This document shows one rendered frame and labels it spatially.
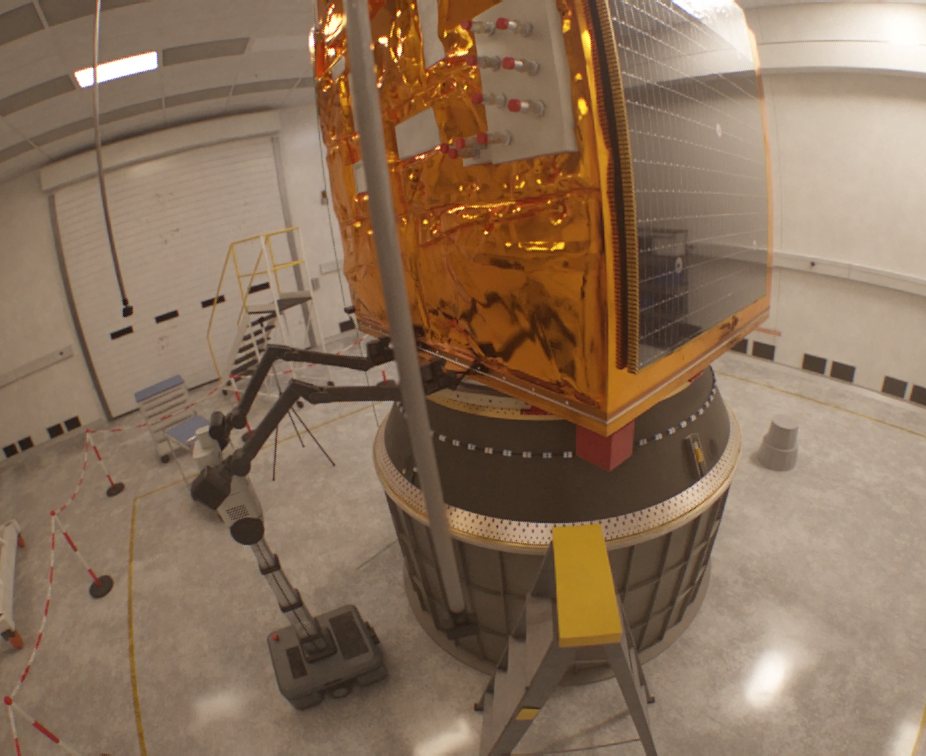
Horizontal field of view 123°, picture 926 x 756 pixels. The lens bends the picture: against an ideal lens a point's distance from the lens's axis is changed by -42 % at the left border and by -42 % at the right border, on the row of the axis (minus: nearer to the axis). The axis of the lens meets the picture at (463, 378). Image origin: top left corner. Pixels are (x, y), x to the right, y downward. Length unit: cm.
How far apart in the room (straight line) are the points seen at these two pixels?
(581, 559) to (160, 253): 861
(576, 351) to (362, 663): 209
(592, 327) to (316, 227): 858
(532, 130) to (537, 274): 41
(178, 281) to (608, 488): 833
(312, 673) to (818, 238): 688
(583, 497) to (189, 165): 870
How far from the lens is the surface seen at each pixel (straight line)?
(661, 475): 188
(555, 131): 113
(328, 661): 272
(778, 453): 445
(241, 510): 194
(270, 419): 160
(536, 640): 144
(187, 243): 897
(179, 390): 614
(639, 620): 248
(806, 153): 650
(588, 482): 175
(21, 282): 976
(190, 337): 908
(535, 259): 124
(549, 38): 118
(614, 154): 117
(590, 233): 113
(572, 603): 115
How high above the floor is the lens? 244
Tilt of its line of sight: 23 degrees down
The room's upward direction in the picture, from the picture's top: 8 degrees counter-clockwise
